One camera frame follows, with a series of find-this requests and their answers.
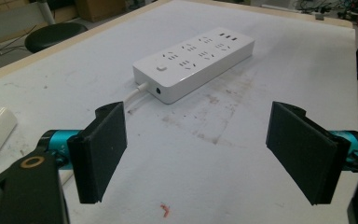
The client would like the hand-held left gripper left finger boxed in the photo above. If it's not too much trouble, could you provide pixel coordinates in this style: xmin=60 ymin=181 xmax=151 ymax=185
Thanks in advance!
xmin=66 ymin=101 xmax=129 ymax=204

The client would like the cardboard box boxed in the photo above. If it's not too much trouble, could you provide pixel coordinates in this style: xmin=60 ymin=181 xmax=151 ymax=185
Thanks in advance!
xmin=74 ymin=0 xmax=127 ymax=23

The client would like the tangle of dark cables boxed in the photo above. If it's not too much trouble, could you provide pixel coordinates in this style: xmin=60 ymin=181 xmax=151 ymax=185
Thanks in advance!
xmin=295 ymin=0 xmax=358 ymax=21

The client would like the black round stool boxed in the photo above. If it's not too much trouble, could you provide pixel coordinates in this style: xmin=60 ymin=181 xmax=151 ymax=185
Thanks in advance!
xmin=24 ymin=21 xmax=89 ymax=54

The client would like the white power strip cable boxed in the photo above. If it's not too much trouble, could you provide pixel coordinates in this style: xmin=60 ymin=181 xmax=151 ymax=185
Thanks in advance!
xmin=123 ymin=81 xmax=150 ymax=110

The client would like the white power strip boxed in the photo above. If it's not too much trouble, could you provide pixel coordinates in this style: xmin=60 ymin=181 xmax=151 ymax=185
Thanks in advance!
xmin=132 ymin=27 xmax=255 ymax=105

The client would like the white metal pipe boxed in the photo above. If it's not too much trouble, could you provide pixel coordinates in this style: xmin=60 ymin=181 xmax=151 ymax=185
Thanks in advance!
xmin=36 ymin=0 xmax=57 ymax=26

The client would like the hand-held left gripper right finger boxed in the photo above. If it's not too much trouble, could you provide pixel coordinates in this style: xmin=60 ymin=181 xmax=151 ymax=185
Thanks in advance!
xmin=265 ymin=101 xmax=352 ymax=206

